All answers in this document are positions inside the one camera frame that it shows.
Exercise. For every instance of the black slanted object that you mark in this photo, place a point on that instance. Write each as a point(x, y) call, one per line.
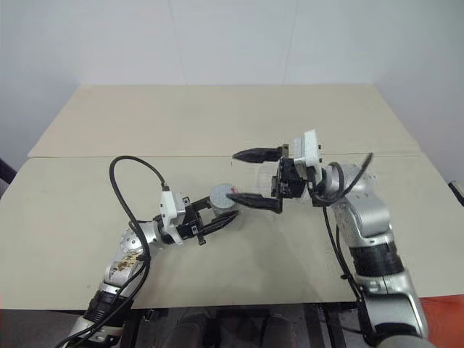
point(6, 177)

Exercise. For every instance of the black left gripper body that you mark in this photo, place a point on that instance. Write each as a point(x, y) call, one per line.
point(190, 224)

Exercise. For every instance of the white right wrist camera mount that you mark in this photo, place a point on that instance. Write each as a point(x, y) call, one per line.
point(308, 152)

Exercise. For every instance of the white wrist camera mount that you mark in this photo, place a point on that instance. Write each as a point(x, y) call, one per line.
point(167, 203)
point(308, 152)

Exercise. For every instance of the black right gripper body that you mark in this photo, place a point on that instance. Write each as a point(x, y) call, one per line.
point(288, 181)

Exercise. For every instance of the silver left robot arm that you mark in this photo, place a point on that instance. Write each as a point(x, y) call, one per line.
point(125, 268)

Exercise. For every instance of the small clear jar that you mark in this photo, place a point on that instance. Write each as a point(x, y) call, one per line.
point(225, 209)

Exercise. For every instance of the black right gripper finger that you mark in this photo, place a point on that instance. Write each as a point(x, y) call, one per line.
point(257, 155)
point(259, 202)

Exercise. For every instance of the black table frame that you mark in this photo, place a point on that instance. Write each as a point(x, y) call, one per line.
point(335, 326)

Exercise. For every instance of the red orange box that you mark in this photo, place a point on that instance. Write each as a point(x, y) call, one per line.
point(446, 319)

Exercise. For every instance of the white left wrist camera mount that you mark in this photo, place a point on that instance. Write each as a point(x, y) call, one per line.
point(167, 203)

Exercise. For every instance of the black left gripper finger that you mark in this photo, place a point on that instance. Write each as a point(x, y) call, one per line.
point(221, 222)
point(203, 203)

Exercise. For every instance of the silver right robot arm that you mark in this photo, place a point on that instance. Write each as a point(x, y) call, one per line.
point(369, 214)

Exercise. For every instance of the silver round jar lid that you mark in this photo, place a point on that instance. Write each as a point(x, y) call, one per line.
point(222, 194)

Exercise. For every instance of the clear plastic box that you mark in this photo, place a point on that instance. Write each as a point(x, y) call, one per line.
point(255, 177)

